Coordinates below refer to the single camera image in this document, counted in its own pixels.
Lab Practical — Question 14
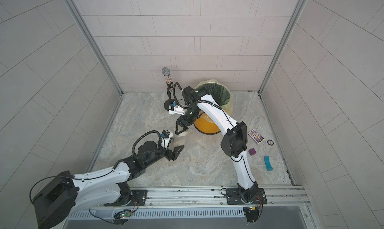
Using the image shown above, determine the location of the clear oatmeal jar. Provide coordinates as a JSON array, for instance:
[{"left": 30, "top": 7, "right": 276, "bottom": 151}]
[{"left": 173, "top": 134, "right": 188, "bottom": 147}]

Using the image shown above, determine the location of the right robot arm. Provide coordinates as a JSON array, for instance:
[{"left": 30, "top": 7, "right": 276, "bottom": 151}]
[{"left": 170, "top": 86, "right": 260, "bottom": 204}]

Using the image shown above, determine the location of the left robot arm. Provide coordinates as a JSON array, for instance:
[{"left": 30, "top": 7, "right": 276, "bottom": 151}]
[{"left": 30, "top": 130, "right": 185, "bottom": 229}]

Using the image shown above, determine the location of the orange trash bin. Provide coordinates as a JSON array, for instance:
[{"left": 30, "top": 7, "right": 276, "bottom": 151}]
[{"left": 194, "top": 111, "right": 220, "bottom": 135}]

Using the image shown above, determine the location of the microphone on black stand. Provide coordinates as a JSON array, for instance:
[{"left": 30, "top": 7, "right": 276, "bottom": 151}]
[{"left": 162, "top": 67, "right": 176, "bottom": 111}]

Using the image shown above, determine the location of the small purple cube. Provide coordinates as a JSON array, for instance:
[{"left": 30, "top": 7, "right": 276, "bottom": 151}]
[{"left": 249, "top": 148, "right": 257, "bottom": 156}]

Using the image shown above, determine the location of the left circuit board module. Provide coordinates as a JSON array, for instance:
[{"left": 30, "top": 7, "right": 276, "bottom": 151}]
[{"left": 113, "top": 210, "right": 133, "bottom": 226}]

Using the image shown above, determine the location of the circuit board module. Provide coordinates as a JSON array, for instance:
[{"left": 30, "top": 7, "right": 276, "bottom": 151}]
[
  {"left": 243, "top": 207, "right": 262, "bottom": 223},
  {"left": 113, "top": 210, "right": 133, "bottom": 226}
]

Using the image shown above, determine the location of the purple patterned card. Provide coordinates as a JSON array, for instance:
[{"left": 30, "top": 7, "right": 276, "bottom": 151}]
[{"left": 248, "top": 129, "right": 265, "bottom": 144}]

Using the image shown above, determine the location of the teal curved block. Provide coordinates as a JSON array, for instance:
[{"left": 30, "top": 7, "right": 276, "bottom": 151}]
[{"left": 264, "top": 156, "right": 273, "bottom": 171}]

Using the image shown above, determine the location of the right circuit board module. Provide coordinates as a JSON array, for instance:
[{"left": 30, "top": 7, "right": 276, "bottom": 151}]
[{"left": 243, "top": 207, "right": 262, "bottom": 223}]

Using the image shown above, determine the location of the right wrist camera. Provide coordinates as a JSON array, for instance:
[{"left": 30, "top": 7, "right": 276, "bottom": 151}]
[{"left": 168, "top": 101, "right": 187, "bottom": 115}]

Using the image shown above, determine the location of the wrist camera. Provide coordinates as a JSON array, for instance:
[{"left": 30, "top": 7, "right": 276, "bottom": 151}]
[
  {"left": 161, "top": 130, "right": 174, "bottom": 149},
  {"left": 168, "top": 101, "right": 187, "bottom": 115}
]

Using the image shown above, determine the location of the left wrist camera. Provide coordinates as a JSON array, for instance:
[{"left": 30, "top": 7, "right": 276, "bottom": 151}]
[{"left": 161, "top": 130, "right": 174, "bottom": 149}]

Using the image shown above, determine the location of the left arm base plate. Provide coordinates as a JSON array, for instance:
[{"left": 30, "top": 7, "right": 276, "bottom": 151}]
[{"left": 104, "top": 190, "right": 148, "bottom": 207}]

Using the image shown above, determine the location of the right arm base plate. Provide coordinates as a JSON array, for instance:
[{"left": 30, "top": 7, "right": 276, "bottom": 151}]
[{"left": 221, "top": 188, "right": 268, "bottom": 205}]

